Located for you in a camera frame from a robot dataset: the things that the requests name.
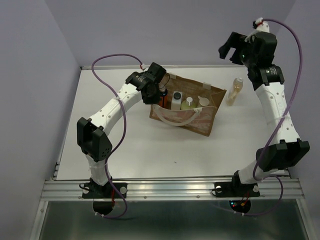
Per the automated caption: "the aluminium frame rail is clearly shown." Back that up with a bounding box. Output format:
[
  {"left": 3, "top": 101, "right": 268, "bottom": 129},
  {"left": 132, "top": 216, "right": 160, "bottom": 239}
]
[{"left": 31, "top": 68, "right": 315, "bottom": 240}]

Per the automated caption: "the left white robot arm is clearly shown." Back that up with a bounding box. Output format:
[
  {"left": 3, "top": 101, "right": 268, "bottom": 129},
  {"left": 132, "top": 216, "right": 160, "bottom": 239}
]
[{"left": 76, "top": 62, "right": 167, "bottom": 197}]

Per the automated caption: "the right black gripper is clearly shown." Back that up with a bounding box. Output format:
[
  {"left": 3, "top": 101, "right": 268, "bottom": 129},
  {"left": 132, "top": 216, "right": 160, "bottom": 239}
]
[{"left": 218, "top": 32, "right": 258, "bottom": 69}]

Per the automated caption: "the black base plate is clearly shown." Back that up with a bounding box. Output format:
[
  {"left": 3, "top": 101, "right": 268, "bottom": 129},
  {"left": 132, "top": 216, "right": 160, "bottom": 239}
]
[
  {"left": 211, "top": 181, "right": 260, "bottom": 198},
  {"left": 79, "top": 181, "right": 121, "bottom": 199}
]

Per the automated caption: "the amber liquid clear bottle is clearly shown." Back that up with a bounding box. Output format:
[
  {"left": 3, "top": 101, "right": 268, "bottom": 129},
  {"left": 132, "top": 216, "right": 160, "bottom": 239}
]
[{"left": 226, "top": 77, "right": 243, "bottom": 106}]

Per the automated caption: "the white bottle black cap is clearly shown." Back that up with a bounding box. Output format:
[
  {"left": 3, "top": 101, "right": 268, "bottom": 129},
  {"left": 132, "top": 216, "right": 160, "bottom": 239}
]
[{"left": 170, "top": 91, "right": 183, "bottom": 111}]

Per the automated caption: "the green pump bottle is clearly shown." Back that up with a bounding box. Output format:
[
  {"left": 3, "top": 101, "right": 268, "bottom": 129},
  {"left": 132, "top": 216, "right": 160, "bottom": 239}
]
[{"left": 180, "top": 96, "right": 197, "bottom": 110}]

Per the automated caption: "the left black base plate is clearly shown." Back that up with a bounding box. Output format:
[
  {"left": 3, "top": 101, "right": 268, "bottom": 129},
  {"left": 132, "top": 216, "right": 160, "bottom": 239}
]
[{"left": 79, "top": 181, "right": 121, "bottom": 199}]

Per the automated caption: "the clear pump bottle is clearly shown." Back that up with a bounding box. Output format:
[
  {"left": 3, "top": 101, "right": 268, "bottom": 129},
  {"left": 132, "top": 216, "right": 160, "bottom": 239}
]
[{"left": 197, "top": 96, "right": 210, "bottom": 108}]

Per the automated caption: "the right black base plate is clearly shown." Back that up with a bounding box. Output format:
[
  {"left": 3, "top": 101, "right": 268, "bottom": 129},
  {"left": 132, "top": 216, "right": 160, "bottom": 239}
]
[{"left": 211, "top": 181, "right": 260, "bottom": 198}]

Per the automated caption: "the brown burlap canvas bag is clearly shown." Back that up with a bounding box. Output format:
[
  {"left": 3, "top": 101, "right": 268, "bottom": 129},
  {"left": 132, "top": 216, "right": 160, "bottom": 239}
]
[{"left": 149, "top": 73, "right": 227, "bottom": 137}]

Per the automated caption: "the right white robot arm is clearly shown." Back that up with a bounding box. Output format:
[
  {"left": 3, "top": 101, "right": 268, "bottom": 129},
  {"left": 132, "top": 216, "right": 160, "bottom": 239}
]
[{"left": 218, "top": 32, "right": 310, "bottom": 195}]

